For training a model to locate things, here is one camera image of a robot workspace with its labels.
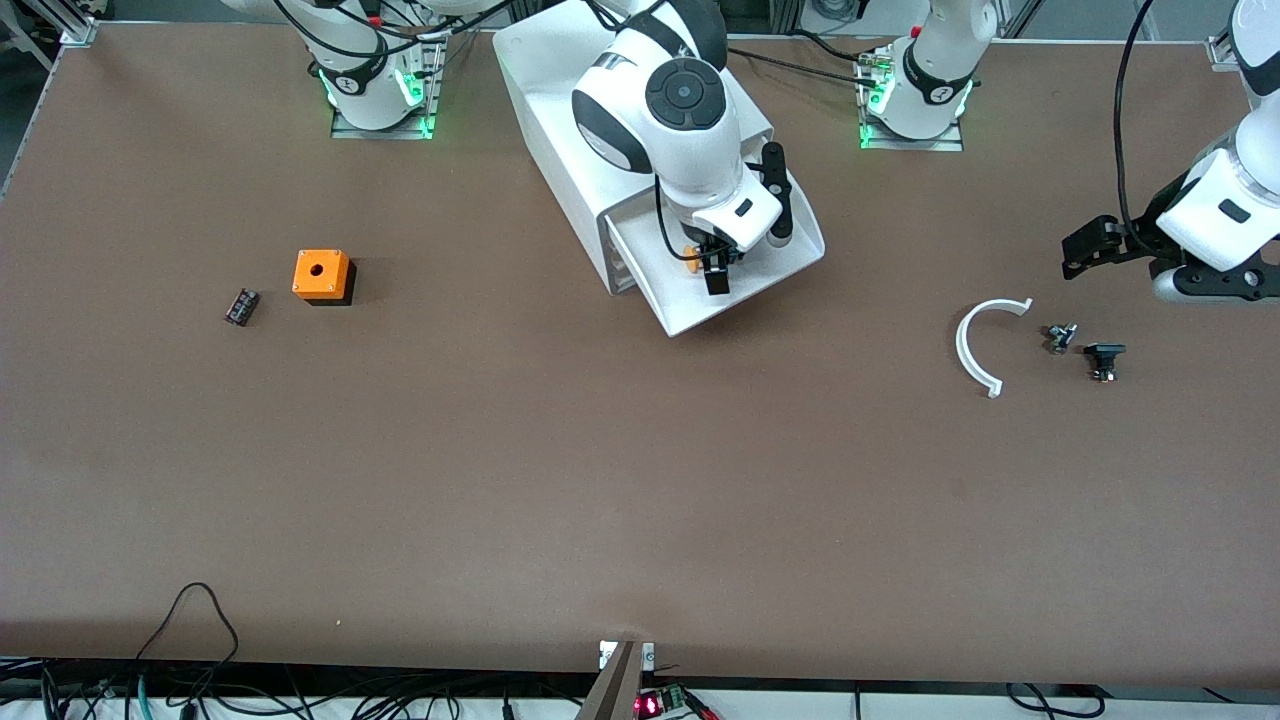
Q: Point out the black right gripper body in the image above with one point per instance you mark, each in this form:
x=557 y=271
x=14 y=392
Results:
x=717 y=262

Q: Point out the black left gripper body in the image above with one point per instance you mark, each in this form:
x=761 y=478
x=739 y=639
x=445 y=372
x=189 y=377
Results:
x=1143 y=237

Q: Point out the orange push button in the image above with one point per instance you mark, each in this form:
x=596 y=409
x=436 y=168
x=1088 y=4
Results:
x=691 y=258

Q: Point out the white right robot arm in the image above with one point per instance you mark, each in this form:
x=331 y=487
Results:
x=670 y=110

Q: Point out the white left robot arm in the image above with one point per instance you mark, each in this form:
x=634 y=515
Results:
x=1230 y=200

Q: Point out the small black silver component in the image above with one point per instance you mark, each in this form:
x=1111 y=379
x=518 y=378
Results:
x=1060 y=337

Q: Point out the white curved plastic arc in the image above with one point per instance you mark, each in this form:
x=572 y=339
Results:
x=965 y=345

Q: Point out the orange box with hole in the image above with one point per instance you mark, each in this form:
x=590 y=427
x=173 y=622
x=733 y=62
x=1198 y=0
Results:
x=320 y=274

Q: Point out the circuit board with red light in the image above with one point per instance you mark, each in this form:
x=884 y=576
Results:
x=665 y=702

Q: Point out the small black terminal block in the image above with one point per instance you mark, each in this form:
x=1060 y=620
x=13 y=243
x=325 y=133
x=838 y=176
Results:
x=241 y=306

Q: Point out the small black switch component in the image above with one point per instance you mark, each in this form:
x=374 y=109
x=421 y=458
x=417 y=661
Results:
x=1104 y=356

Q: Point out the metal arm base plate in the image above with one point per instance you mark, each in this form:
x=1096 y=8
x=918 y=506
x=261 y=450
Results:
x=432 y=90
x=950 y=142

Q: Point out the aluminium frame profile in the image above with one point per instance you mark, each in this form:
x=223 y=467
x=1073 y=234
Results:
x=1222 y=50
x=60 y=22

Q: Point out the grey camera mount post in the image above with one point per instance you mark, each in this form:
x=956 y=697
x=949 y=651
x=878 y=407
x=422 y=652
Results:
x=615 y=690

